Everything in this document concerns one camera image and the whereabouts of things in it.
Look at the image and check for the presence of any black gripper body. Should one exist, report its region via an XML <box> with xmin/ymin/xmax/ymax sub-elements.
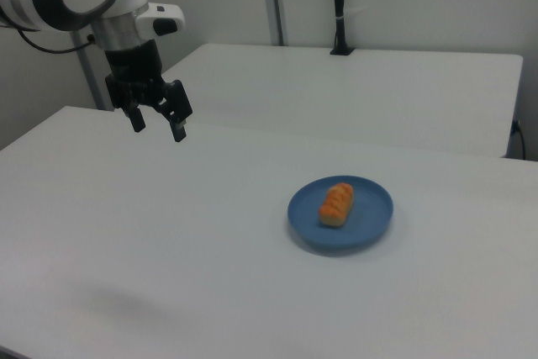
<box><xmin>103</xmin><ymin>38</ymin><xmax>166</xmax><ymax>107</ymax></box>

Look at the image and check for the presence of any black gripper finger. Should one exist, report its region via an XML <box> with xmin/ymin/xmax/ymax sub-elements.
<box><xmin>104</xmin><ymin>75</ymin><xmax>147</xmax><ymax>134</ymax></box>
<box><xmin>156</xmin><ymin>78</ymin><xmax>195</xmax><ymax>144</ymax></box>

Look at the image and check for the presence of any orange toy bread loaf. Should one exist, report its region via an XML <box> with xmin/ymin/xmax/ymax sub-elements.
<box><xmin>318</xmin><ymin>182</ymin><xmax>356</xmax><ymax>228</ymax></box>

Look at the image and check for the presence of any white side table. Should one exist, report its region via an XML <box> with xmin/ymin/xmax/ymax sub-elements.
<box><xmin>161</xmin><ymin>43</ymin><xmax>525</xmax><ymax>159</ymax></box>

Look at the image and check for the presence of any blue round plate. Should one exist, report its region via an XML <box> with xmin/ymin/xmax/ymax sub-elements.
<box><xmin>287</xmin><ymin>176</ymin><xmax>395</xmax><ymax>250</ymax></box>

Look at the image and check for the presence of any grey metal partition post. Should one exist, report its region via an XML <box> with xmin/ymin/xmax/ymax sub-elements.
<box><xmin>263</xmin><ymin>0</ymin><xmax>291</xmax><ymax>47</ymax></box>
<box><xmin>69</xmin><ymin>30</ymin><xmax>108</xmax><ymax>111</ymax></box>

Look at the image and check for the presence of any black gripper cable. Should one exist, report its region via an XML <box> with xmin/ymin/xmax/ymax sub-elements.
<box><xmin>16</xmin><ymin>29</ymin><xmax>96</xmax><ymax>55</ymax></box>

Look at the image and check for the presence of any black camera stand pole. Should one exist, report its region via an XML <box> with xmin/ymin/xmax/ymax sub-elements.
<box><xmin>329</xmin><ymin>0</ymin><xmax>356</xmax><ymax>56</ymax></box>

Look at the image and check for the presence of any black cable at table edge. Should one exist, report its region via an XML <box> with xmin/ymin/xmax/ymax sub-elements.
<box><xmin>512</xmin><ymin>119</ymin><xmax>528</xmax><ymax>161</ymax></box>

